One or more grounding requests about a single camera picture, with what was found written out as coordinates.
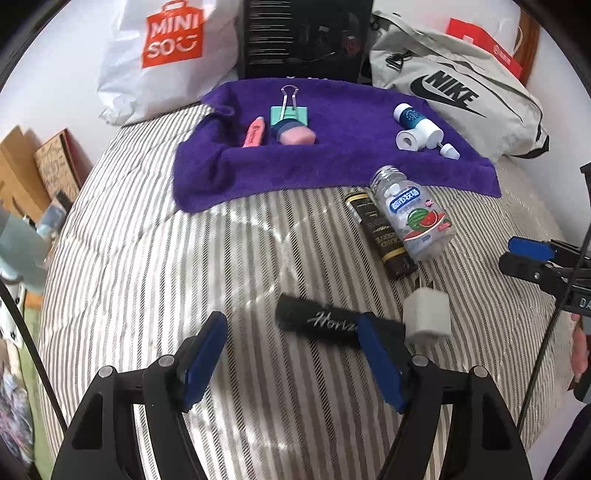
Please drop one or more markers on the striped bed mattress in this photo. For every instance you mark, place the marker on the striped bed mattress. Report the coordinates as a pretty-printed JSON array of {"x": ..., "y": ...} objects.
[{"x": 138, "y": 277}]

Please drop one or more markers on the person's right hand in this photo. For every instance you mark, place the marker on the person's right hand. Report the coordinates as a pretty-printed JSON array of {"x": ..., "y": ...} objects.
[{"x": 581, "y": 353}]

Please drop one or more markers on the white tape roll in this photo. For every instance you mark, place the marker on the white tape roll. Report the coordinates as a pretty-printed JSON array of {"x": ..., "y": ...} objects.
[{"x": 413, "y": 141}]

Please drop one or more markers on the black cardboard box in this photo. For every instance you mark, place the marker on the black cardboard box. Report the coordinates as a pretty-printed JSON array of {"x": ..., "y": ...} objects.
[{"x": 295, "y": 41}]

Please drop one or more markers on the green binder clip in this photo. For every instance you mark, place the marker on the green binder clip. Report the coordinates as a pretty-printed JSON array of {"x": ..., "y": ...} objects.
[{"x": 288, "y": 113}]

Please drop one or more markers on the pink eraser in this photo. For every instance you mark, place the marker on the pink eraser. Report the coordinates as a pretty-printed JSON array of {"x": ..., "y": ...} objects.
[{"x": 298, "y": 136}]

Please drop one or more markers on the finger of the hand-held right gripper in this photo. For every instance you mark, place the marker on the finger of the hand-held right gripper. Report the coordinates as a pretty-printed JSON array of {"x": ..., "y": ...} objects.
[
  {"x": 531, "y": 248},
  {"x": 521, "y": 267}
]

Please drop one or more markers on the brown patterned notebook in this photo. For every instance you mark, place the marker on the brown patterned notebook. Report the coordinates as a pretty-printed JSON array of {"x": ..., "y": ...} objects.
[{"x": 55, "y": 161}]

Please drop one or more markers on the purple towel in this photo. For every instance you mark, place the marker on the purple towel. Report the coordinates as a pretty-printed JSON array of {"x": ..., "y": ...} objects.
[{"x": 346, "y": 152}]

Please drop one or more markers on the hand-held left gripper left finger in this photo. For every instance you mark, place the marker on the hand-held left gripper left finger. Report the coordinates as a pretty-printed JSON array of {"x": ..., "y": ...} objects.
[{"x": 205, "y": 360}]

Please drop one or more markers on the clear drinking glass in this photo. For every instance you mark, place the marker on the clear drinking glass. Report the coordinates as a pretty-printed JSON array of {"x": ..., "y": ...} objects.
[{"x": 51, "y": 221}]

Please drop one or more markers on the blue grey floral cloth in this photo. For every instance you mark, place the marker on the blue grey floral cloth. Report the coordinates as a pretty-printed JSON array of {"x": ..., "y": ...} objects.
[{"x": 14, "y": 410}]

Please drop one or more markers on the grey sports bag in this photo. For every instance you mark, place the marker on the grey sports bag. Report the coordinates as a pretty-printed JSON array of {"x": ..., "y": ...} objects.
[{"x": 498, "y": 124}]

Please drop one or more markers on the clear candy bottle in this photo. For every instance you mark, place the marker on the clear candy bottle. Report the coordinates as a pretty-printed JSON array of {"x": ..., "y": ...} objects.
[{"x": 415, "y": 221}]

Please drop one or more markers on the white plastic shopping bag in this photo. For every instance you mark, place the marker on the white plastic shopping bag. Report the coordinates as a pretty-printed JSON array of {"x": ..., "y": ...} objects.
[{"x": 124, "y": 78}]

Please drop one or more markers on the small white blue cap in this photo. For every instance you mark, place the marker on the small white blue cap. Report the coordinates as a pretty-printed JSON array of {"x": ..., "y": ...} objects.
[{"x": 450, "y": 151}]

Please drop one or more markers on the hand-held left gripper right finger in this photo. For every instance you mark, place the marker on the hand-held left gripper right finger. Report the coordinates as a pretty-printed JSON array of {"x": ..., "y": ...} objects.
[{"x": 381, "y": 360}]

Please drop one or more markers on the pink marker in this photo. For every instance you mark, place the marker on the pink marker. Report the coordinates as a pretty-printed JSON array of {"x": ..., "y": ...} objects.
[{"x": 254, "y": 131}]

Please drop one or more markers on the black tube with script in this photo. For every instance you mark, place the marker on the black tube with script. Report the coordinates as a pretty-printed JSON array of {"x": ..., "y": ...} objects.
[{"x": 314, "y": 318}]

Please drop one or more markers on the white charger cube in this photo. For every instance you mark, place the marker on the white charger cube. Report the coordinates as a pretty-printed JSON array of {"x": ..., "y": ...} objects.
[{"x": 427, "y": 314}]

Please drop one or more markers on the wooden bed post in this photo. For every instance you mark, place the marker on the wooden bed post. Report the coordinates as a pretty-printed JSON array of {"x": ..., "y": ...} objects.
[{"x": 531, "y": 41}]

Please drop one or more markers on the blue and white bottle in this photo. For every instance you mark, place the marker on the blue and white bottle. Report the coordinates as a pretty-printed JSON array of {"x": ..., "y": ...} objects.
[{"x": 413, "y": 120}]

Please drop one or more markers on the wooden nightstand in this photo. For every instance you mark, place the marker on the wooden nightstand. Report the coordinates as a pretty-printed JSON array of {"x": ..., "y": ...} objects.
[{"x": 18, "y": 166}]

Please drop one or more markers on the black and gold tube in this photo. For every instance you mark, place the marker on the black and gold tube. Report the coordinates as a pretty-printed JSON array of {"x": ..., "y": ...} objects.
[{"x": 383, "y": 235}]

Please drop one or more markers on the red paper bag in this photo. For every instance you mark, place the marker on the red paper bag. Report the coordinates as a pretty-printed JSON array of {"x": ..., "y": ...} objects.
[{"x": 461, "y": 30}]

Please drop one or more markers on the white printed cloth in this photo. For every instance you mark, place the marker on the white printed cloth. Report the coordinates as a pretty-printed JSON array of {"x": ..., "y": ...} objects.
[{"x": 9, "y": 314}]

